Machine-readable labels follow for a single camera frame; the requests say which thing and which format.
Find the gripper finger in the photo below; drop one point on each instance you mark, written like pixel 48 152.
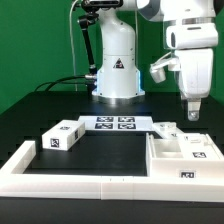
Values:
pixel 193 106

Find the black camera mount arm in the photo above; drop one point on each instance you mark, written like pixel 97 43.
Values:
pixel 91 7

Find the white cabinet door panel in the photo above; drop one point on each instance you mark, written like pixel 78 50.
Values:
pixel 166 130
pixel 199 146

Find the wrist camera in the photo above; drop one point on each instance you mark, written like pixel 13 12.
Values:
pixel 157 68

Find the white U-shaped border frame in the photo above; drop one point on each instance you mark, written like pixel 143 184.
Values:
pixel 15 182

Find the small white cabinet top block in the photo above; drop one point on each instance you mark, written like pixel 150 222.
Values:
pixel 63 135

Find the white marker sheet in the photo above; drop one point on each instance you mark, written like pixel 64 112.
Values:
pixel 117 123

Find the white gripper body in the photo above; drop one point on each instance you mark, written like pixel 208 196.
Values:
pixel 192 45

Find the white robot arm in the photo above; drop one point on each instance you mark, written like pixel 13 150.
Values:
pixel 118 79

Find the white cabinet body box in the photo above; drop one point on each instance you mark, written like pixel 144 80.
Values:
pixel 164 159

